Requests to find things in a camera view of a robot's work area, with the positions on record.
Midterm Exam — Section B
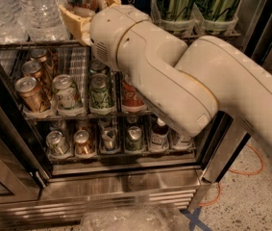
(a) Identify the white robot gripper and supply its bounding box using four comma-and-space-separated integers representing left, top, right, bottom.
59, 0, 150, 71

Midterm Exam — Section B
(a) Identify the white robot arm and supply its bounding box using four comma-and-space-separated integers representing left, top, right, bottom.
59, 0, 272, 157

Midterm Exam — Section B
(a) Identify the green can back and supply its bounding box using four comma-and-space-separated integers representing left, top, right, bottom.
88, 59, 108, 75

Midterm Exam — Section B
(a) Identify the gold can back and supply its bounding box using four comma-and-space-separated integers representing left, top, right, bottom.
30, 48, 59, 79

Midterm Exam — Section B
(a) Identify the gold can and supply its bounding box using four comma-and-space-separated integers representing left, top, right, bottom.
21, 60, 54, 96
30, 48, 59, 79
14, 76, 51, 113

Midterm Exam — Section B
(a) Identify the gold can middle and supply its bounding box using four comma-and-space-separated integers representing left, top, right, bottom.
21, 60, 54, 96

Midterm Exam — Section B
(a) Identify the white green ginger ale can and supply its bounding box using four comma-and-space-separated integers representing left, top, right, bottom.
52, 74, 82, 110

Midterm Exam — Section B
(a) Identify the green can top left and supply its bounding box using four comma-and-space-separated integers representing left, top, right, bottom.
157, 0, 194, 34

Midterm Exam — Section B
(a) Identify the green can front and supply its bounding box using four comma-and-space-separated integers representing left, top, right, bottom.
89, 73, 113, 110

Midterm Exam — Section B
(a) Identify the red Coca-Cola can left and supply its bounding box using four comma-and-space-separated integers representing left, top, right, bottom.
122, 76, 145, 112

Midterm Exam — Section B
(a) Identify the gold can front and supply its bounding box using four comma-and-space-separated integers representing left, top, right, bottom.
14, 76, 51, 113

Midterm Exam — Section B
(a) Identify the green can top right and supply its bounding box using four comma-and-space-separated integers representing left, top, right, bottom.
195, 0, 240, 35

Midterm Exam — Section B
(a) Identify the silver can bottom middle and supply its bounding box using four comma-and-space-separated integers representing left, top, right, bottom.
102, 127, 117, 152

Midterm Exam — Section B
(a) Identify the copper can bottom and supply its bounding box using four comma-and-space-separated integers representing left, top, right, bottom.
74, 130, 94, 156

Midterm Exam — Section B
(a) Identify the green can bottom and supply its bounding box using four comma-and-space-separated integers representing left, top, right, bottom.
126, 126, 143, 152

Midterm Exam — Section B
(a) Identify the silver can bottom left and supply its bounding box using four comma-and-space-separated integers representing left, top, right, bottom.
46, 131, 69, 156

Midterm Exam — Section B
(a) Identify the stainless steel fridge door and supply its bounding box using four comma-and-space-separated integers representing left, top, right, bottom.
0, 80, 42, 206

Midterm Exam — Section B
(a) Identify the clear water bottle right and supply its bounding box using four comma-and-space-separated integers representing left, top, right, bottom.
19, 0, 68, 41

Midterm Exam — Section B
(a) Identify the brown bottle white cap left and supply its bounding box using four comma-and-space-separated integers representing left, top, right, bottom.
149, 118, 169, 152

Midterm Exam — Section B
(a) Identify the clear plastic wrap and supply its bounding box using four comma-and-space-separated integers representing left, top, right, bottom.
80, 205, 190, 231

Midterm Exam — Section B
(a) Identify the blue tape on floor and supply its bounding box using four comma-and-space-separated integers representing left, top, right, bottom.
181, 207, 212, 231

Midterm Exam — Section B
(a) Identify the orange cable on floor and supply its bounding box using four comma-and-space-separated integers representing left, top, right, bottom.
198, 143, 266, 208

